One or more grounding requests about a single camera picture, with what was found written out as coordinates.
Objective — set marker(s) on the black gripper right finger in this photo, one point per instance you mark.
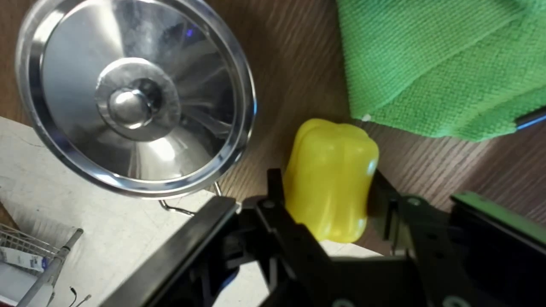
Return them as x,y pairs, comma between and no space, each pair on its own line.
423,245

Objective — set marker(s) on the steel pot with lid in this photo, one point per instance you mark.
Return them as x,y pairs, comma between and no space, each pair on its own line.
136,96

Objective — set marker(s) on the green microfibre cloth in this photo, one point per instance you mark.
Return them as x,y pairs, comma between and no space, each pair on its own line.
443,62

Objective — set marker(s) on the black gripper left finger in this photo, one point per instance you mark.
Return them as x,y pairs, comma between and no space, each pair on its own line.
283,240

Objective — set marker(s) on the yellow artificial pepper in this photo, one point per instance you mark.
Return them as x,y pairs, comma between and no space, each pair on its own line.
332,176

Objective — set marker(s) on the brown wooden table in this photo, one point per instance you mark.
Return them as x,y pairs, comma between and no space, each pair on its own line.
295,62

